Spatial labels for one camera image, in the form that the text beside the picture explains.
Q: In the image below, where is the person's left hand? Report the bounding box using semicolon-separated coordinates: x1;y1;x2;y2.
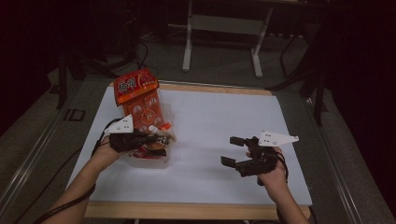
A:
91;142;126;171

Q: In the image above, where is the thin black floor cable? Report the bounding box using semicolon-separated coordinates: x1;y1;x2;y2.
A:
13;147;82;224

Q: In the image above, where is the white-framed desk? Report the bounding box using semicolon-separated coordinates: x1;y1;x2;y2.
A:
181;0;312;78

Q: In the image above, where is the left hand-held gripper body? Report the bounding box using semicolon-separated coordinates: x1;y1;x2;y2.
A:
104;114;148;154

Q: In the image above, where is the long orange snack packet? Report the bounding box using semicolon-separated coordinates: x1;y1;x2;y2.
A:
112;68;173;133

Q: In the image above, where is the tangle of black floor cables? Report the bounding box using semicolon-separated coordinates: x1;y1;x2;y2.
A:
78;40;162;80

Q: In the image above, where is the metal floor rail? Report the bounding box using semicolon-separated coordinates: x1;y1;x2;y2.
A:
304;97;367;224
0;108;64;216

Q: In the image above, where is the white table mat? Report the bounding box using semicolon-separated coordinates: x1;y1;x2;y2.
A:
66;86;313;206

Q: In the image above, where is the black power strip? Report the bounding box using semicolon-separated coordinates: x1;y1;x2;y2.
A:
268;31;305;40

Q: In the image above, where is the light wooden table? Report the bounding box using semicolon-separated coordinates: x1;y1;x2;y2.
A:
83;81;312;220

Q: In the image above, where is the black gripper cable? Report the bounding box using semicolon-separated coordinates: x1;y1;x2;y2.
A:
274;151;290;188
33;117;123;224

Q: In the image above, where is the black tripod stand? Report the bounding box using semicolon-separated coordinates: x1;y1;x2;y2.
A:
265;27;330;127

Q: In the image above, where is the clear plastic container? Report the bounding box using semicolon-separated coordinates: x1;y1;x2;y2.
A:
125;102;176;170

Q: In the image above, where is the black floor socket frame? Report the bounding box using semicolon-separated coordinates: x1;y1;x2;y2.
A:
64;108;87;122

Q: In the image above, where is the person's right hand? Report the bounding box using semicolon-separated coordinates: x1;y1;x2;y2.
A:
263;147;290;203

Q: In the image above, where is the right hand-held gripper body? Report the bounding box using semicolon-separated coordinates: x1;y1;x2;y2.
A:
235;130;300;187

